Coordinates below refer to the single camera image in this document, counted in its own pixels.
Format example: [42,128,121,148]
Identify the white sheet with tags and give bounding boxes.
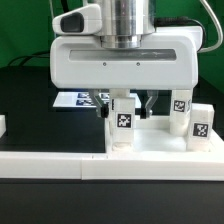
[53,91,141,108]

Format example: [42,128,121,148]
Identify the black cable bundle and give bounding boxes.
[7,0,68,67]

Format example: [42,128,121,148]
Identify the white U-shaped fence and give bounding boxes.
[0,114,224,181]

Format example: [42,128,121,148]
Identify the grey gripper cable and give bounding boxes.
[154,0,224,54]

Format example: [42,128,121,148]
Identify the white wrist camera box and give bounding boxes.
[52,3,102,35]

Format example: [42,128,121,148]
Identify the white square tabletop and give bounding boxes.
[105,116,224,154]

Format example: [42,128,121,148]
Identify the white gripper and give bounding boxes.
[50,26,202,119]

